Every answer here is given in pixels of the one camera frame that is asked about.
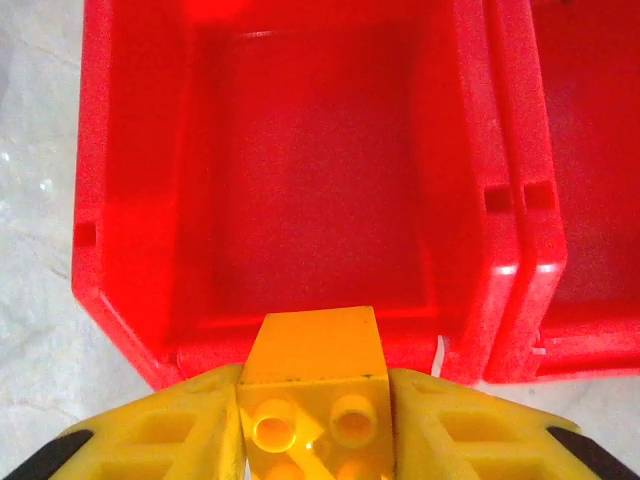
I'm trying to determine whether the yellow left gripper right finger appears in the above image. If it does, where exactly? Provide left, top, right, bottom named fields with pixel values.
left=389, top=368, right=640, bottom=480

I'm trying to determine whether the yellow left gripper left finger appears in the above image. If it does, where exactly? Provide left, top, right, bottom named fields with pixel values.
left=7, top=363, right=249, bottom=480

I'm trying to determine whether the yellow sloped lego brick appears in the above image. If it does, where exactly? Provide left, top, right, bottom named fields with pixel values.
left=235, top=304, right=396, bottom=480

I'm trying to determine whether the red plastic bin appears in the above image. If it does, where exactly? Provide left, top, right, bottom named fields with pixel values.
left=487, top=0, right=640, bottom=385
left=71, top=0, right=524, bottom=392

